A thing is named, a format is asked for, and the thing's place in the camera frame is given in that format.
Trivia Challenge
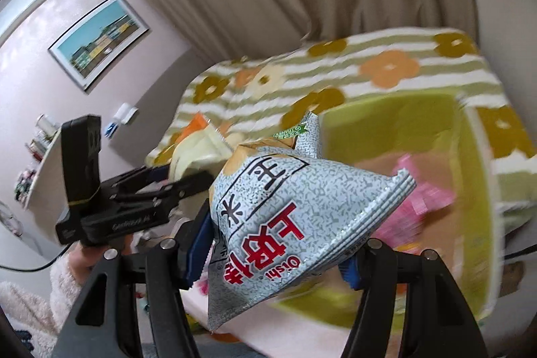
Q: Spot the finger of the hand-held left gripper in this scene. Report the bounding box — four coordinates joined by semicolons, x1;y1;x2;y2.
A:
110;166;178;193
119;170;214;212

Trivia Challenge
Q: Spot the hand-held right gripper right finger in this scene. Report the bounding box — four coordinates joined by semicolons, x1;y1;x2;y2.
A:
338;238;489;358

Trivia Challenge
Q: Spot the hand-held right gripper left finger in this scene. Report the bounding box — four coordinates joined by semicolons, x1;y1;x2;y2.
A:
50;199;214;358

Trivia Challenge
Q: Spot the orange yellow snack bag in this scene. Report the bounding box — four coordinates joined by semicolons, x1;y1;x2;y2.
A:
170;112;233;183

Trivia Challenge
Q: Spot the grey speckled snack bag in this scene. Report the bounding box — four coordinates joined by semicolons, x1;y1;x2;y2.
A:
207;110;417;333

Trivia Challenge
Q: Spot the green storage bin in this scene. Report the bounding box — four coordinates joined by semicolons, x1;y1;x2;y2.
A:
268;87;510;331

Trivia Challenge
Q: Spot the person's left forearm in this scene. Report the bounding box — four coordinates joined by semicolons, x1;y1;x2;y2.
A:
48;253;85;340

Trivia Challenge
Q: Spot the person's left hand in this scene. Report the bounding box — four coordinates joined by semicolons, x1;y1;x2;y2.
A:
67;236;133;270

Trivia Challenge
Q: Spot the glass jar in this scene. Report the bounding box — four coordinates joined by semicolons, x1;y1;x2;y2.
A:
36;114;59;136

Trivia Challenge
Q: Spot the pink snack packet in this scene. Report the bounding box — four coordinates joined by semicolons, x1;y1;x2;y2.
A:
373;154;456;245

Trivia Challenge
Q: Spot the floral striped blanket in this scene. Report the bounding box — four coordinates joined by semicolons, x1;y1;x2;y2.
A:
145;27;537;212

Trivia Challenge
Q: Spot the white wall shelf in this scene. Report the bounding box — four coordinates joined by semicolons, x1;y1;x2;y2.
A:
19;127;63;212

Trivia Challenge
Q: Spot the white wall holder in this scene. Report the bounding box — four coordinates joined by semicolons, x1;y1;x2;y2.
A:
112;102;139;126

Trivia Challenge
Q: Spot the framed wall picture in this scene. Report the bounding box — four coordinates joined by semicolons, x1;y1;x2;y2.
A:
47;0;150;92

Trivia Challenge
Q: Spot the black cable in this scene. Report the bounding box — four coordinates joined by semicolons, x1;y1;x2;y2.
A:
0;245;70;273
501;243;537;259

